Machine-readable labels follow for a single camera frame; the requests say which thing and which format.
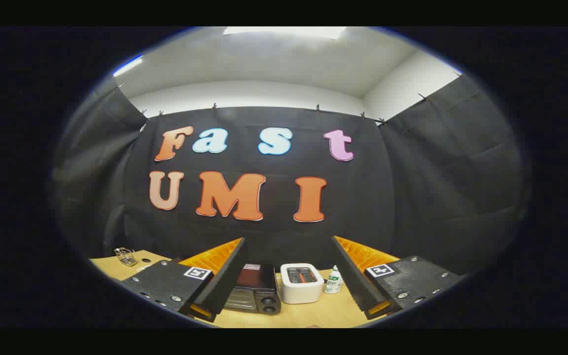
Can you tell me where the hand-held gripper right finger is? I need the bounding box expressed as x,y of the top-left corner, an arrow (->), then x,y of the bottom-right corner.
332,236 -> 467,320

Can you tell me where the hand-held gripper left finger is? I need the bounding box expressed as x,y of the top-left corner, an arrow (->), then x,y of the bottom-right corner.
111,238 -> 246,323

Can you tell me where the black toaster oven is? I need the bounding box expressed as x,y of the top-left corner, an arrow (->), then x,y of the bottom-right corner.
222,264 -> 282,315

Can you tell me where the white bottle green label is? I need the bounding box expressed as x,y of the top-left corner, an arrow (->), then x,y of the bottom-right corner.
323,265 -> 344,294

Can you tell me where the white boxy appliance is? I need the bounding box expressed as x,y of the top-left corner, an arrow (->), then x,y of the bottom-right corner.
280,263 -> 325,304

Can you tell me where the ceiling light panel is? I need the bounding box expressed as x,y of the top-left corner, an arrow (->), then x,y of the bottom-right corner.
222,27 -> 348,40

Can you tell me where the metal wire holder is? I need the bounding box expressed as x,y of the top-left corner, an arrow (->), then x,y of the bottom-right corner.
114,248 -> 138,267

